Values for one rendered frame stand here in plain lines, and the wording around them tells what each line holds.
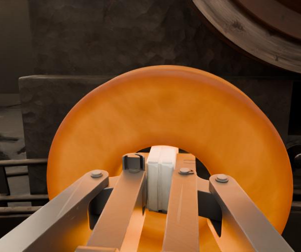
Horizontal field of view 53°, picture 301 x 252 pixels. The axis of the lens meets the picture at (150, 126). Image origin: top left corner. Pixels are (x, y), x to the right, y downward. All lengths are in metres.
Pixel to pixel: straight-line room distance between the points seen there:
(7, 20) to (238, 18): 7.33
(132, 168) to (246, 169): 0.07
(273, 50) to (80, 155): 0.28
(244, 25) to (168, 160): 0.26
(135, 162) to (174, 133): 0.03
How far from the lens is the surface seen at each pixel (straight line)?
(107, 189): 0.15
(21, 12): 7.48
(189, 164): 0.18
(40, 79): 0.55
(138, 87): 0.17
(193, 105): 0.17
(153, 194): 0.17
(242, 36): 0.40
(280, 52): 0.41
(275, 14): 0.39
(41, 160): 0.57
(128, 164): 0.16
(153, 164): 0.16
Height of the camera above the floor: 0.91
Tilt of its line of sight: 14 degrees down
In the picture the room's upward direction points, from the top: straight up
